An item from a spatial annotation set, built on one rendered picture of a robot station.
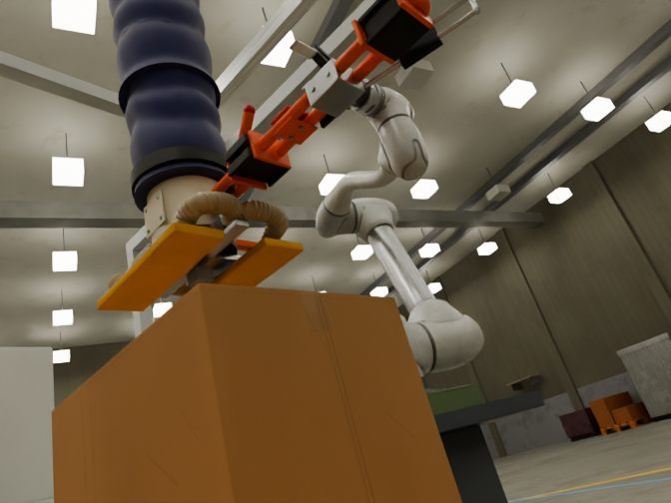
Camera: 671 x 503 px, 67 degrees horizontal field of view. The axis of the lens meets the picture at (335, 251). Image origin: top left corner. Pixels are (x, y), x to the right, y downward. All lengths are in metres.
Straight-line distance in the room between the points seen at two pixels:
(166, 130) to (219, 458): 0.74
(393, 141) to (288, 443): 0.92
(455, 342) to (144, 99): 1.06
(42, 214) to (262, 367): 9.82
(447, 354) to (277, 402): 0.94
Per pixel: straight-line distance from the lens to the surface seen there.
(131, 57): 1.34
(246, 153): 0.92
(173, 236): 0.89
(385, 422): 0.80
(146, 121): 1.21
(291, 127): 0.89
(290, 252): 1.03
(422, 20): 0.79
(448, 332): 1.55
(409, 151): 1.36
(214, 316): 0.66
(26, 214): 10.42
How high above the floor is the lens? 0.67
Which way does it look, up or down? 24 degrees up
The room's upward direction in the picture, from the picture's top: 16 degrees counter-clockwise
